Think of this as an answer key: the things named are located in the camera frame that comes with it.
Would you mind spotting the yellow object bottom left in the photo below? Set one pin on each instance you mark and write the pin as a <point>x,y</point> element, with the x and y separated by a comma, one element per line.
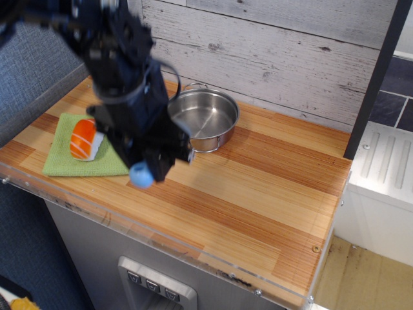
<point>23,304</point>

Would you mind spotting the salmon sushi toy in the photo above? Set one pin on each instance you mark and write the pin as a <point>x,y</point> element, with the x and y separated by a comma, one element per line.
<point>85,140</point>

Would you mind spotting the clear acrylic table edge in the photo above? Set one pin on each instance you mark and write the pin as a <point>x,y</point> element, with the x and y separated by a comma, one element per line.
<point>96,236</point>

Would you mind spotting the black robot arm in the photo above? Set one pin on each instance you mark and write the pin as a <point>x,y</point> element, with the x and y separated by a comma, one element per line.
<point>116,50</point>

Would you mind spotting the blue grey toy spoon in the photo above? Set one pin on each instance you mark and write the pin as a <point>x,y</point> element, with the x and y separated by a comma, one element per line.
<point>140,175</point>

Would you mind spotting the stainless steel pot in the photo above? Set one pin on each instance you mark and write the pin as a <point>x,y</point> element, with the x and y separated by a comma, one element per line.
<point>210,116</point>

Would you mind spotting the green cloth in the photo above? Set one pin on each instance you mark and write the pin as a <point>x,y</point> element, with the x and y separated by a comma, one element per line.
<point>61,163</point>

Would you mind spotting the white toy sink unit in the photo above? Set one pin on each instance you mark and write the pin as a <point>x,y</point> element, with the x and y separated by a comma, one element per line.
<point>376,206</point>

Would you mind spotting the dark grey right post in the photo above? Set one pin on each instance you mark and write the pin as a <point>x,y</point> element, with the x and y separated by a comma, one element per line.
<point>385,56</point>

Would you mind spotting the silver dispenser panel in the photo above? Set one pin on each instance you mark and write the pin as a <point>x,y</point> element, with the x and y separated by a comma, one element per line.
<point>146,288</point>

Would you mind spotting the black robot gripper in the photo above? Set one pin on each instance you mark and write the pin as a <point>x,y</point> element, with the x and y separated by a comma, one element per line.
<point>138,125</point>

